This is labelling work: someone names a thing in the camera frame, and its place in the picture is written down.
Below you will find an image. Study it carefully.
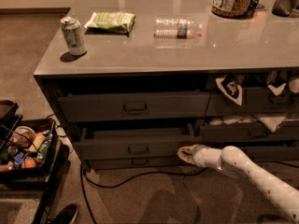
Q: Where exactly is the grey counter cabinet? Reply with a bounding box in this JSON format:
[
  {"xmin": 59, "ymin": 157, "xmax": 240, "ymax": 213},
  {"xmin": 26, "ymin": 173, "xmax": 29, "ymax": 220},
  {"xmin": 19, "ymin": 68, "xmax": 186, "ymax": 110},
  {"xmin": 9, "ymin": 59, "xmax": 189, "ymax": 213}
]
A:
[{"xmin": 35, "ymin": 0, "xmax": 299, "ymax": 170}]

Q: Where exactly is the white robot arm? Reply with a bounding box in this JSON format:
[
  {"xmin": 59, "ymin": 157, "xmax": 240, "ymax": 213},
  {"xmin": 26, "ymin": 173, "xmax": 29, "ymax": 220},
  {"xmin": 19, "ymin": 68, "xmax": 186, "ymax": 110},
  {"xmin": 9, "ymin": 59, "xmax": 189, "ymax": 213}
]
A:
[{"xmin": 178, "ymin": 144, "xmax": 299, "ymax": 224}]

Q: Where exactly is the large jar of nuts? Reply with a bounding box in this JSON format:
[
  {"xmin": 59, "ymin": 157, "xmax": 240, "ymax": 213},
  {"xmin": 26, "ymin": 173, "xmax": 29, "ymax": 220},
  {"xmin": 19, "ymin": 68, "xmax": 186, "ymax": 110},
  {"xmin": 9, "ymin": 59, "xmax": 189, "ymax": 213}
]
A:
[{"xmin": 211, "ymin": 0, "xmax": 250, "ymax": 18}]

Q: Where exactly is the black shoe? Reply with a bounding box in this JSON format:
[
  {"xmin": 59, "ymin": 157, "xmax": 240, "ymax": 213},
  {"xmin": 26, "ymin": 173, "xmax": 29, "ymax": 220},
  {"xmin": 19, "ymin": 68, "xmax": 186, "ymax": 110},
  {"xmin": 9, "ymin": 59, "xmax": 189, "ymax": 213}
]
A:
[{"xmin": 50, "ymin": 203, "xmax": 78, "ymax": 224}]

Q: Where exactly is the grey drawer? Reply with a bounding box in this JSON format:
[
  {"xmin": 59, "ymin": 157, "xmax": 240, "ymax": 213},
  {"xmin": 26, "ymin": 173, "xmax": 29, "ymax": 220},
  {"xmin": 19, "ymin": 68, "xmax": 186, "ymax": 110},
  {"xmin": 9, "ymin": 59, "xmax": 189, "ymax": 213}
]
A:
[
  {"xmin": 206, "ymin": 87, "xmax": 299, "ymax": 117},
  {"xmin": 242, "ymin": 145, "xmax": 299, "ymax": 162},
  {"xmin": 57, "ymin": 91, "xmax": 210, "ymax": 122},
  {"xmin": 74, "ymin": 123, "xmax": 201, "ymax": 161},
  {"xmin": 86, "ymin": 157, "xmax": 185, "ymax": 170},
  {"xmin": 199, "ymin": 121, "xmax": 299, "ymax": 143}
]

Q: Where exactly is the white cloth in drawer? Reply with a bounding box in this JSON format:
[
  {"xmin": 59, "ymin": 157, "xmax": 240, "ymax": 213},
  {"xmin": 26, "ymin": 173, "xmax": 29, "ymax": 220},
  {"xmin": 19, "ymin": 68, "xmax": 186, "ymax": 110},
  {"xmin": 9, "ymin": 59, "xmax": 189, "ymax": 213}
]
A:
[{"xmin": 208, "ymin": 114, "xmax": 286, "ymax": 133}]

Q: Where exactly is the black bin of groceries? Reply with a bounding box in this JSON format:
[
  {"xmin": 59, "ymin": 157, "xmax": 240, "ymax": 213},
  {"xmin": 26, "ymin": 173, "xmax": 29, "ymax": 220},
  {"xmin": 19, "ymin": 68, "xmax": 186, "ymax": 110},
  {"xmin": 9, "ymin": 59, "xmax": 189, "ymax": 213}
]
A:
[{"xmin": 0, "ymin": 119, "xmax": 57, "ymax": 183}]

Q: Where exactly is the black cable on floor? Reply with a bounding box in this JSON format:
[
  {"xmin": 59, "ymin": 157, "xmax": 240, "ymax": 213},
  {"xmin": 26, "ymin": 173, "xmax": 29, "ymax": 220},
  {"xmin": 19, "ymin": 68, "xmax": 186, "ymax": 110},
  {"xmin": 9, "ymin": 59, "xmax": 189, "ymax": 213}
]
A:
[{"xmin": 79, "ymin": 162, "xmax": 207, "ymax": 224}]

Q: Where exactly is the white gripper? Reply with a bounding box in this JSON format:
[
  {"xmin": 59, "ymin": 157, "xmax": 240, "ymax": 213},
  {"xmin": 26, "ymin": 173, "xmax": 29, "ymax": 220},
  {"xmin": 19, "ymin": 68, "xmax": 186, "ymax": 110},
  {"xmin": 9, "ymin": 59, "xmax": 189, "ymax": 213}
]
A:
[{"xmin": 178, "ymin": 144, "xmax": 211, "ymax": 167}]

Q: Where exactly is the silver green soda can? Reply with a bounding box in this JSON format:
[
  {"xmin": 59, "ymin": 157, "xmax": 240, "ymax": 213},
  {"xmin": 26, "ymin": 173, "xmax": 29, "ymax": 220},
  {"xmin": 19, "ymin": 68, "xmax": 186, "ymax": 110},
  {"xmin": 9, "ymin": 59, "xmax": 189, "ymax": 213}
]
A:
[{"xmin": 61, "ymin": 17, "xmax": 87, "ymax": 56}]

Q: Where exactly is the clear plastic water bottle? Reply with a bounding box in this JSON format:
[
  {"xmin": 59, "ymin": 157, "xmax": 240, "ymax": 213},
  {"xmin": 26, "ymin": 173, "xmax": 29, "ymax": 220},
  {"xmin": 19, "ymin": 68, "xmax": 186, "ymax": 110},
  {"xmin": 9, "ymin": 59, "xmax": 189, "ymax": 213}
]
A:
[{"xmin": 154, "ymin": 18, "xmax": 202, "ymax": 39}]

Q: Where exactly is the green snack bag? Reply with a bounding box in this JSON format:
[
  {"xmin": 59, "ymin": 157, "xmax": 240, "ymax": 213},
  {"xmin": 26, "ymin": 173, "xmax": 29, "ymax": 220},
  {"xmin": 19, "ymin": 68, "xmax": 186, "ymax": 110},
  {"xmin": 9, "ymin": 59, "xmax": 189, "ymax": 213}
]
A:
[{"xmin": 84, "ymin": 12, "xmax": 135, "ymax": 35}]

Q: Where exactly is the dark glass container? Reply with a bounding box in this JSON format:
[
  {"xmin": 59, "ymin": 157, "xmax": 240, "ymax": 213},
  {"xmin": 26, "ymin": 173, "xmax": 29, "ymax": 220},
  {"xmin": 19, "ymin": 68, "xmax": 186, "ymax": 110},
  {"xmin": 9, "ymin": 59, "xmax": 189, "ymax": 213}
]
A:
[{"xmin": 272, "ymin": 0, "xmax": 298, "ymax": 17}]

